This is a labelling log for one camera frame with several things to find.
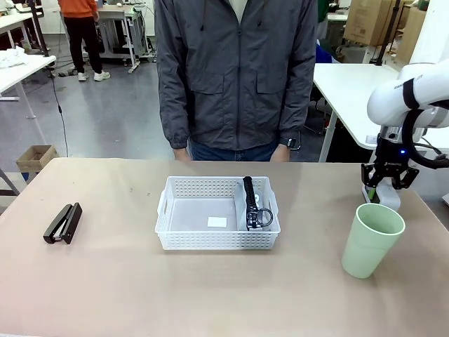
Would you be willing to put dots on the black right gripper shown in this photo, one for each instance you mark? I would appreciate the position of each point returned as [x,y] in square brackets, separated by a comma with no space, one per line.
[391,159]

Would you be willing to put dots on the white rectangular box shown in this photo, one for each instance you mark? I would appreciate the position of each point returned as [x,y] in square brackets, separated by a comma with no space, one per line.
[387,196]

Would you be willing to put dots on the black stapler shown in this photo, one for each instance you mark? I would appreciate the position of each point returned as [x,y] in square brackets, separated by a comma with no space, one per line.
[65,223]

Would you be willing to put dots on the person's left forearm grey sleeve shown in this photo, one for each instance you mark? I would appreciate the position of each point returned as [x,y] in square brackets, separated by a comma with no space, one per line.
[296,112]

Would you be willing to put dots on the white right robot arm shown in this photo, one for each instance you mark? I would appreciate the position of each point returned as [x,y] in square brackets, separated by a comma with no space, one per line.
[387,100]

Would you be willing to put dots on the person's right forearm grey sleeve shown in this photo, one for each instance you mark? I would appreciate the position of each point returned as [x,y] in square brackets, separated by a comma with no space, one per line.
[173,119]

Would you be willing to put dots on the white perforated plastic basket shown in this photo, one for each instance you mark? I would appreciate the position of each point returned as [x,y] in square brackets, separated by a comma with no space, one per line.
[196,240]

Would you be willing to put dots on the person's left hand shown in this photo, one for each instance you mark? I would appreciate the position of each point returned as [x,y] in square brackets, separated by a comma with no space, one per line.
[280,153]

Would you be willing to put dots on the person's right hand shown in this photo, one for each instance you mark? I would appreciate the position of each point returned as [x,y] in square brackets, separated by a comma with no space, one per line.
[182,155]

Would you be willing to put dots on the light green plastic cup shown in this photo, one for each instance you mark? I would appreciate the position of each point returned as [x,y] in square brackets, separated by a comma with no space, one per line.
[368,245]

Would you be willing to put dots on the large white desk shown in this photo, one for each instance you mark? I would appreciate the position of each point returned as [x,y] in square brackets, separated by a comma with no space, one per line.
[343,91]

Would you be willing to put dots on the black wrist watch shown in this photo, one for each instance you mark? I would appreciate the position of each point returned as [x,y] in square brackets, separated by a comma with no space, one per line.
[294,143]

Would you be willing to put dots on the black stand pole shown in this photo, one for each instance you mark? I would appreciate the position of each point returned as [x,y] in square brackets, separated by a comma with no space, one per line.
[384,38]

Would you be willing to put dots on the blue cloth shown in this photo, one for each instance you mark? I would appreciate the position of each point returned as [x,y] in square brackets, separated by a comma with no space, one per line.
[324,52]

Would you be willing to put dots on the tall brown cardboard box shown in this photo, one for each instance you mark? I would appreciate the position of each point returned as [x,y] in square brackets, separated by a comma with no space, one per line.
[412,35]

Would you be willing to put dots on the white card packaging sheet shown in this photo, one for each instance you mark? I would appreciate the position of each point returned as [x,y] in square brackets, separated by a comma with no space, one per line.
[242,207]

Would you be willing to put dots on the large brown cardboard box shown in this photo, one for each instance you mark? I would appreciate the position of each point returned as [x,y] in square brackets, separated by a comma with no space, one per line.
[368,21]

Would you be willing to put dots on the white rectangular sticker label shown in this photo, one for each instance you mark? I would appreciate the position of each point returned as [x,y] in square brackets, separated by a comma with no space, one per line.
[217,222]

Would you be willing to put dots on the person in green top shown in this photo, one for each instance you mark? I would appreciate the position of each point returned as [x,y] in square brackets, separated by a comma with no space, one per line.
[322,10]

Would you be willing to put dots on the person in grey jacket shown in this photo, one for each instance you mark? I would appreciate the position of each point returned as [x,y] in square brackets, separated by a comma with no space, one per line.
[235,70]

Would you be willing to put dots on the person in orange top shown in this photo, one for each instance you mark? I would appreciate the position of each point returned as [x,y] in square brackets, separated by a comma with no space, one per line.
[82,35]

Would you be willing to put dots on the small open cardboard box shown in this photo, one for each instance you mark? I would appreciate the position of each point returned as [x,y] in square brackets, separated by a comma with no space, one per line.
[35,158]

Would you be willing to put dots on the black metal table leg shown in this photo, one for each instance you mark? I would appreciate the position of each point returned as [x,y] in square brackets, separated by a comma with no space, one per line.
[8,182]

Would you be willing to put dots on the white table with white legs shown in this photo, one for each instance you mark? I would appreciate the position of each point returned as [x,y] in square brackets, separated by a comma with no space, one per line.
[21,73]

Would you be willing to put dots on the crumpled white cloth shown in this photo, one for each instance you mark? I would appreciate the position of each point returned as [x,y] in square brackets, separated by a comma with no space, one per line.
[12,58]

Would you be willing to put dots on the white metal frame workbench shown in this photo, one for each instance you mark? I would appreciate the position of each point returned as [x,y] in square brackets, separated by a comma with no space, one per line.
[122,31]

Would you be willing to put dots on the black table frame post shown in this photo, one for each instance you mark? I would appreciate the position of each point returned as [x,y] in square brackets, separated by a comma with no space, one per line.
[40,28]

